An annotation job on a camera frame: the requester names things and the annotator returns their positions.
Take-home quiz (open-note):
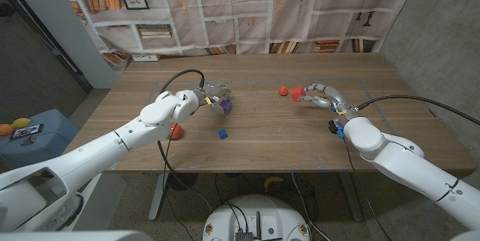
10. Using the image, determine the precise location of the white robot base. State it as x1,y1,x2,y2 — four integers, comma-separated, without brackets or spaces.
202,194,312,241

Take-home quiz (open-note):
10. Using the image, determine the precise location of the purple magnetic cube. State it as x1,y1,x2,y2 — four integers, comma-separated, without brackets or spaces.
219,98,233,116

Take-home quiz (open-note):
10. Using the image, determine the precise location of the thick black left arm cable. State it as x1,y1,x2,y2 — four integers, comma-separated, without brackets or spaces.
157,68,213,214

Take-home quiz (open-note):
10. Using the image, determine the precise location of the white robot torso shell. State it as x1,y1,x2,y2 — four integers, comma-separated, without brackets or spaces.
0,229,480,241

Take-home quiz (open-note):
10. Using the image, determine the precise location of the red magnetic cube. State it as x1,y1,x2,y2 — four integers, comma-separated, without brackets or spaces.
289,86,308,103

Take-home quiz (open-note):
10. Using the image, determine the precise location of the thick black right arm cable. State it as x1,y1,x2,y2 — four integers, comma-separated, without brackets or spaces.
355,95,480,126

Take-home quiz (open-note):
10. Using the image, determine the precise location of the white low platform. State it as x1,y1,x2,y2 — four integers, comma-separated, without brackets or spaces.
74,173,127,230

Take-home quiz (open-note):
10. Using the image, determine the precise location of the multicolour maraca wooden handle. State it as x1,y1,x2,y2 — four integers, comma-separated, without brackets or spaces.
167,122,184,140

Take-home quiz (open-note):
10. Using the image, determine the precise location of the grey table leg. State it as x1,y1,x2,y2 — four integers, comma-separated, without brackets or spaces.
337,172,365,222
148,173,169,222

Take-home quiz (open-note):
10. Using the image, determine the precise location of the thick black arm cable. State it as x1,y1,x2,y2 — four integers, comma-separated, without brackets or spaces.
355,95,480,126
157,68,213,214

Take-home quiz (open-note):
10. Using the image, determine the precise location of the yellow banana toy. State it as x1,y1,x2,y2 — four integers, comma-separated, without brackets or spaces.
263,176,285,192

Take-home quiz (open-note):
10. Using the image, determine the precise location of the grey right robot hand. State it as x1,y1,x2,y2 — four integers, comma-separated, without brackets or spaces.
298,82,361,121

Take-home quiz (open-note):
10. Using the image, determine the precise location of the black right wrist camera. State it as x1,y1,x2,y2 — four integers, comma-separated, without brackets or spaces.
328,119,345,139

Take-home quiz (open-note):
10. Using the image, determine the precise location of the printed bookshelf backdrop cloth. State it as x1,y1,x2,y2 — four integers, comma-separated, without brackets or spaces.
54,0,421,73

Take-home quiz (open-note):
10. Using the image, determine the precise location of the white power strip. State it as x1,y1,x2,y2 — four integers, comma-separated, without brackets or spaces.
130,53,162,62

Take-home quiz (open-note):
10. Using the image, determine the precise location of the blue-grey ottoman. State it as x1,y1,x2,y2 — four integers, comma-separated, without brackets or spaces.
0,108,71,170

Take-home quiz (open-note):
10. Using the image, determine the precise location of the light grey pillar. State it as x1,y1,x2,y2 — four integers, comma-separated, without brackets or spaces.
1,0,121,90

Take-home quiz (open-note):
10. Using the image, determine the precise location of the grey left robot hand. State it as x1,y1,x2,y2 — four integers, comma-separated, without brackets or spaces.
194,82,233,116

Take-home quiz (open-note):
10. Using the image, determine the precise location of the black round floor object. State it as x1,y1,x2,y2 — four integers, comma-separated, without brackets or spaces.
166,173,199,192

